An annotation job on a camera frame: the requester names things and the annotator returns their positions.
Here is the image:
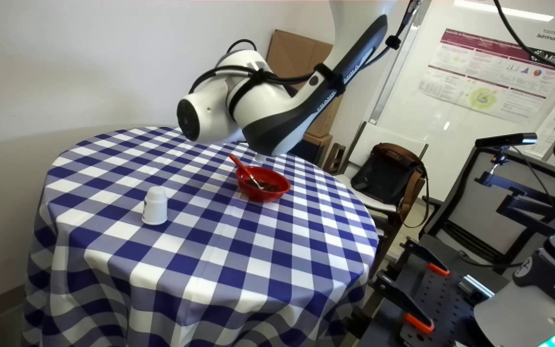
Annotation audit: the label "clear plastic jar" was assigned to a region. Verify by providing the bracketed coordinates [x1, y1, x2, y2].
[142, 187, 167, 226]

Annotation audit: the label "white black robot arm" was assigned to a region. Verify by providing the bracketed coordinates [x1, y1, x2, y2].
[175, 15, 387, 156]

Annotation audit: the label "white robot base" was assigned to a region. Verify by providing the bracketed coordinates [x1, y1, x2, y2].
[474, 235, 555, 347]

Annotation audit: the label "red bowl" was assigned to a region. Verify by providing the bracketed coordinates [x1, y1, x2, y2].
[235, 166, 291, 202]

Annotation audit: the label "roasted coffee beans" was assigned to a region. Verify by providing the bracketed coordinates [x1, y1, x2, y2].
[246, 177, 279, 191]

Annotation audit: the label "cardboard box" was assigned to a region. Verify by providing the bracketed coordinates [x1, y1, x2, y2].
[264, 27, 343, 150]

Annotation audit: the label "dark wooden chair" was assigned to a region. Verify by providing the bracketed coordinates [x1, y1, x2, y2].
[335, 121, 427, 268]

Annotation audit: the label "blue white checkered tablecloth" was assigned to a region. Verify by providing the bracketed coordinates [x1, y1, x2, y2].
[21, 127, 377, 347]

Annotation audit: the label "orange black clamp right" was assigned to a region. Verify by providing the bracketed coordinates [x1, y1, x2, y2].
[402, 239, 451, 278]

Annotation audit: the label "orange black clamp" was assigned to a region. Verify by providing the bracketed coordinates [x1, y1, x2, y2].
[373, 276, 435, 335]
[402, 239, 451, 278]

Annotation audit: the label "orange black clamp left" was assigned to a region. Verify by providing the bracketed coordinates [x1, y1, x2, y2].
[373, 276, 435, 335]

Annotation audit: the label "aluminium extrusion bar left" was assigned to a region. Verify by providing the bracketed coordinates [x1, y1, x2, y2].
[462, 274, 495, 299]

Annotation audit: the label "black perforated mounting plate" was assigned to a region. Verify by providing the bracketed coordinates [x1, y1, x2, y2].
[356, 235, 506, 347]

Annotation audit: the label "research poster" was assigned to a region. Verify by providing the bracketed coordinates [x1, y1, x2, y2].
[418, 29, 555, 123]

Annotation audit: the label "black metal frame stand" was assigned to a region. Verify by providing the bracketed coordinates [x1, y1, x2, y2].
[422, 133, 555, 274]

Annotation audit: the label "black overhead cable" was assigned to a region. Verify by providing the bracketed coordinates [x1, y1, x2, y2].
[491, 0, 555, 81]

